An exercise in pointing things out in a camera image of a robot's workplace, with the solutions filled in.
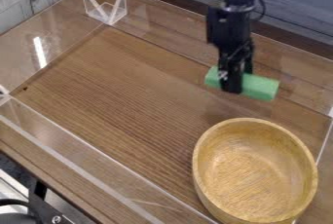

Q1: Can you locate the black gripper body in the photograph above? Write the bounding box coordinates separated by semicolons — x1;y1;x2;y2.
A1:
207;7;255;71

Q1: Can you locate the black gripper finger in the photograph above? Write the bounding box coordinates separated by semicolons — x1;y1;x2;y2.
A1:
245;44;255;74
219;56;245;93

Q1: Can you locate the green rectangular block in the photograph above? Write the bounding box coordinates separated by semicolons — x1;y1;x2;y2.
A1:
205;66;280;101

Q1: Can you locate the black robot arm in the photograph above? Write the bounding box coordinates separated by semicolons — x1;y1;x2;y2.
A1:
207;0;265;93

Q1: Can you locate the brown wooden bowl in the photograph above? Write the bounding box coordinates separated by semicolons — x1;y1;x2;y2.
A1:
192;118;319;224

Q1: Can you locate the clear acrylic corner bracket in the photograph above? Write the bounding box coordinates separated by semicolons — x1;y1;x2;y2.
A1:
84;0;128;25

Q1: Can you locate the clear acrylic tray wall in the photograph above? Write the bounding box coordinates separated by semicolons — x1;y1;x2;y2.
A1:
0;87;217;224

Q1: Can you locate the black metal table bracket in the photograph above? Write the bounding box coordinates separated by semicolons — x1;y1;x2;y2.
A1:
29;180;75;224

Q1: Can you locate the black cable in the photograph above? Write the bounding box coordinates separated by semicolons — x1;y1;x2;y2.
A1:
0;198;37;224

